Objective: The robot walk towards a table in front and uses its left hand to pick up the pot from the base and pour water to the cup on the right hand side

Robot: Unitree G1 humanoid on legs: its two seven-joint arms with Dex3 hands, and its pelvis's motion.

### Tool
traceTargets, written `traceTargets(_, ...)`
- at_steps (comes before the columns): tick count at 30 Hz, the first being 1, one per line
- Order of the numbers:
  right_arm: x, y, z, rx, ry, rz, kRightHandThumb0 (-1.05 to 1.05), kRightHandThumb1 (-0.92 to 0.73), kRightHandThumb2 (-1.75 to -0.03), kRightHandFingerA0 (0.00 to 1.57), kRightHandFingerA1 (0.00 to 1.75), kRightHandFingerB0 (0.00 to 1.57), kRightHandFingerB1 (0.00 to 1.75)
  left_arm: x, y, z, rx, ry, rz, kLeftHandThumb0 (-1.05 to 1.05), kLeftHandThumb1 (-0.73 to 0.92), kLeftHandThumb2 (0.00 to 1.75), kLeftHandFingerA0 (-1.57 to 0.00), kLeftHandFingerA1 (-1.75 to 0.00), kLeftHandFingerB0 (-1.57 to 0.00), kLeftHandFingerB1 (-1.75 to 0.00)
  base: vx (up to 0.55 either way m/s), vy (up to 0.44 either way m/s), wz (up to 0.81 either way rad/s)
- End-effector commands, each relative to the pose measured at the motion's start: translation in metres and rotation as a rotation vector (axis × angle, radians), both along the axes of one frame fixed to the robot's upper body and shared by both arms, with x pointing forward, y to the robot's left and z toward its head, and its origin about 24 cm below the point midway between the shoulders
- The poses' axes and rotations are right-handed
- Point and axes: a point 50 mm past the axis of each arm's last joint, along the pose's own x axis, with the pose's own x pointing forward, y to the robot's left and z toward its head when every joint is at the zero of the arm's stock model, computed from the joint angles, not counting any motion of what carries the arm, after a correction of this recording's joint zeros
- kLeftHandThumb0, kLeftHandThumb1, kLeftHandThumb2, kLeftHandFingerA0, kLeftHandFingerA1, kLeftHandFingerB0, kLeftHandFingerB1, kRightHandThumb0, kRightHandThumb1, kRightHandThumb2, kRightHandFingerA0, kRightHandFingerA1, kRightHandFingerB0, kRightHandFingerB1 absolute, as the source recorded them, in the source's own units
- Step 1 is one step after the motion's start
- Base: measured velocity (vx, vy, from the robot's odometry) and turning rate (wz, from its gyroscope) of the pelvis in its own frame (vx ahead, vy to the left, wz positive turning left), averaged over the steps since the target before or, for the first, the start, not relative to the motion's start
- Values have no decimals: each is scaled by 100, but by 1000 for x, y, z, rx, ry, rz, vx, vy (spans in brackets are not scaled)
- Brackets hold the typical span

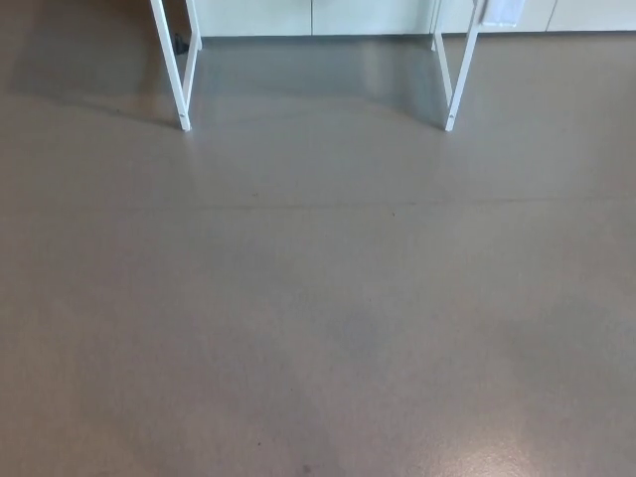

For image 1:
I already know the white table leg frame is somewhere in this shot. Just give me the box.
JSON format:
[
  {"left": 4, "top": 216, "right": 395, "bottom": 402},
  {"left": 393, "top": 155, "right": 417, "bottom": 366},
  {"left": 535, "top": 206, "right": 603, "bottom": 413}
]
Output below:
[
  {"left": 150, "top": 0, "right": 204, "bottom": 132},
  {"left": 430, "top": 0, "right": 486, "bottom": 133}
]

